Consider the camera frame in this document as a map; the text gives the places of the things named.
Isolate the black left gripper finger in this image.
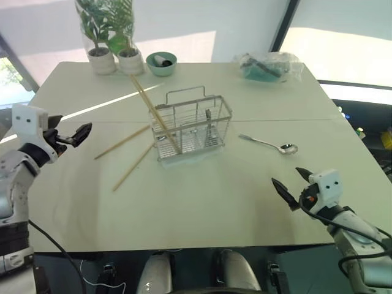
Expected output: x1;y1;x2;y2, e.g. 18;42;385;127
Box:
56;122;93;149
48;115;64;130

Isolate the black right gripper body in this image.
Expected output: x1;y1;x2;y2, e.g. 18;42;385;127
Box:
299;183;320;213

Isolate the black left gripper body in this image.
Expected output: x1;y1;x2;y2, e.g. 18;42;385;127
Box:
42;128;68;157

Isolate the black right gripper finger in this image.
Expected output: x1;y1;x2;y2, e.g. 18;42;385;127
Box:
295;167;312;185
271;178;300;212

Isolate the silver metal spoon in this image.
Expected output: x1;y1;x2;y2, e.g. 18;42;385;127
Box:
238;134;299;156

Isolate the wooden chopstick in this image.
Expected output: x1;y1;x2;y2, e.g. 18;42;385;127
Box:
129;74;179;154
132;74;183;154
94;124;151;160
112;141;156;192

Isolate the tall potted plant white pot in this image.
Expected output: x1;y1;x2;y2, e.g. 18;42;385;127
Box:
75;0;118;76

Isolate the dark shelf with clutter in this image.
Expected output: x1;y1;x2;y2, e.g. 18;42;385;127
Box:
331;97;392;176

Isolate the small potted plant white pot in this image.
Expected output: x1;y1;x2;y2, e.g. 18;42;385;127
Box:
107;0;146;76

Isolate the white rounded robot leg cover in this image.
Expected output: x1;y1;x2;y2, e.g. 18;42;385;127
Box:
135;252;173;294
217;249;262;294

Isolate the mint green bowl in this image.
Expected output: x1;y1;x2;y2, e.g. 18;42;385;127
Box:
145;51;178;77

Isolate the teal container in bag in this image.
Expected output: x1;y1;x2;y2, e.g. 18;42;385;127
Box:
241;61;285;83

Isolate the clear plastic bag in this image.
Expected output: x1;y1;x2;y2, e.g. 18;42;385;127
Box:
232;51;304;84

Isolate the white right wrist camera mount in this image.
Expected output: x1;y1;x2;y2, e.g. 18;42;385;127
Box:
307;168;342;213

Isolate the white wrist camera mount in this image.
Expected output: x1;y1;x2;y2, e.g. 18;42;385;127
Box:
307;168;342;213
11;103;59;163

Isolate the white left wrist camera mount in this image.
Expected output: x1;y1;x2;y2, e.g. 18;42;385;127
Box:
11;103;59;163

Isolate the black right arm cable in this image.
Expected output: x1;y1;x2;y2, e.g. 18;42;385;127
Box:
298;194;392;287

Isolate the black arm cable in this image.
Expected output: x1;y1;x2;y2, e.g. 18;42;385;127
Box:
298;194;392;287
28;219;85;294

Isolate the dark window frame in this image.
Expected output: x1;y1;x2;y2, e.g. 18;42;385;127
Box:
0;32;41;92

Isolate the black table bracket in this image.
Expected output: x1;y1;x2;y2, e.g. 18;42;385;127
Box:
266;260;289;294
97;263;116;294

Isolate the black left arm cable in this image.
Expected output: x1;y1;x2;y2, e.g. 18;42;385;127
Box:
28;219;85;294

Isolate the dark-handled metal utensil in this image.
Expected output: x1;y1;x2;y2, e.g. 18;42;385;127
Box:
205;108;213;146

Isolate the metal wire cutlery basket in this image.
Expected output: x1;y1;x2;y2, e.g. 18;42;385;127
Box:
149;86;234;162

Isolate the thin white cable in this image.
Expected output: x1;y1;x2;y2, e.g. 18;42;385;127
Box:
79;259;127;292

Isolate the dark window post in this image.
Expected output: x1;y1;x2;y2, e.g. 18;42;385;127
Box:
268;0;301;53

